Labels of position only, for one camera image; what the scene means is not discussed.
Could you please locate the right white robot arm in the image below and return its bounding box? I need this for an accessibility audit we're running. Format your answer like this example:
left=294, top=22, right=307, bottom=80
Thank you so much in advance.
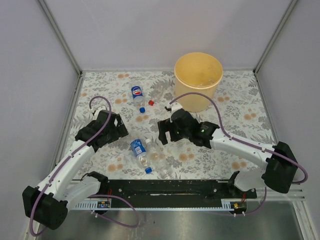
left=157, top=109, right=298, bottom=198

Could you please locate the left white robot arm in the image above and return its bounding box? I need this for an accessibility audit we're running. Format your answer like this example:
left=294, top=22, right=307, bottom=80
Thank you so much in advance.
left=22, top=110, right=129, bottom=230

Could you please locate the yellow plastic bin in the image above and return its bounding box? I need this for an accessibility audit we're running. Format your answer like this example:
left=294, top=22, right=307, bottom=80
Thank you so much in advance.
left=174, top=52, right=223, bottom=99

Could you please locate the blue label bottle blue cap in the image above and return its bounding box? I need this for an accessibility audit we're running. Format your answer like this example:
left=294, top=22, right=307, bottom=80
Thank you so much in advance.
left=130, top=138, right=153, bottom=174

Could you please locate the clear bottle white cap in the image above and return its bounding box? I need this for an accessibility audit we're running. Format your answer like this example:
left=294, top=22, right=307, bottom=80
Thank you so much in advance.
left=145, top=138, right=173, bottom=179

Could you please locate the floral patterned table mat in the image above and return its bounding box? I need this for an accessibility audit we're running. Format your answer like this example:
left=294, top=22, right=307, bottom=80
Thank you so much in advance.
left=67, top=70, right=276, bottom=179

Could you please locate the clear bottle red cap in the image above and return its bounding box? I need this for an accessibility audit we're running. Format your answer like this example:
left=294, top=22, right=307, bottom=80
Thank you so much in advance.
left=147, top=80, right=174, bottom=106

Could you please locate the Pepsi label plastic bottle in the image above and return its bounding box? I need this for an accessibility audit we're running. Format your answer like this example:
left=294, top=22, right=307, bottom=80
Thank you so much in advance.
left=130, top=80, right=146, bottom=114

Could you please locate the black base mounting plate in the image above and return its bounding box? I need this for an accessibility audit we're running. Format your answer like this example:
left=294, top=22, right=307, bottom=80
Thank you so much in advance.
left=98, top=179, right=257, bottom=206

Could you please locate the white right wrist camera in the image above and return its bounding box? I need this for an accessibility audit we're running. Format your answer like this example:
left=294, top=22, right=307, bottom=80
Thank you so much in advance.
left=164, top=102, right=183, bottom=116

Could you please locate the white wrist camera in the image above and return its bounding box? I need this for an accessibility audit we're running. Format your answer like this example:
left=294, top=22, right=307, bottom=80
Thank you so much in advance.
left=91, top=105, right=107, bottom=120
left=164, top=102, right=183, bottom=116

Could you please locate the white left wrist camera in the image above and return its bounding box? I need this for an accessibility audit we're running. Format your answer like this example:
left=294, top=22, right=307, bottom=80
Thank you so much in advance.
left=91, top=105, right=107, bottom=120

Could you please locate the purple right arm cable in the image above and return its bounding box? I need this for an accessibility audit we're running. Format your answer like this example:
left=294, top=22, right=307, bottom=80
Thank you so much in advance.
left=168, top=92, right=309, bottom=217

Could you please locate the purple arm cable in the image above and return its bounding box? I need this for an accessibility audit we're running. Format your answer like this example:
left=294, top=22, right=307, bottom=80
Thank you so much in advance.
left=168, top=92, right=309, bottom=217
left=29, top=95, right=141, bottom=237

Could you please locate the white slotted cable duct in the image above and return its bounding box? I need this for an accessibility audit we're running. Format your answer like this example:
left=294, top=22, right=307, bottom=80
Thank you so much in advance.
left=73, top=195, right=247, bottom=212

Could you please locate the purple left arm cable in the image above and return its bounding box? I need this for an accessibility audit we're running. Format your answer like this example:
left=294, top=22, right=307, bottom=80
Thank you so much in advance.
left=29, top=95, right=141, bottom=237

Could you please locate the left aluminium frame post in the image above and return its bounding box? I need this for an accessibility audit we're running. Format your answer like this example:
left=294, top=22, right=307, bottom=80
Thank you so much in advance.
left=36, top=0, right=83, bottom=76

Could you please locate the aluminium frame post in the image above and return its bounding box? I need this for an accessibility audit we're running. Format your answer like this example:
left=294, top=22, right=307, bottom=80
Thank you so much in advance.
left=36, top=0, right=83, bottom=76
left=253, top=0, right=299, bottom=75

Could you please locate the right aluminium frame post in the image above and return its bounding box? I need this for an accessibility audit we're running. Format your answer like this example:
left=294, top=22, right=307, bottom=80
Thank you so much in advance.
left=253, top=0, right=299, bottom=75

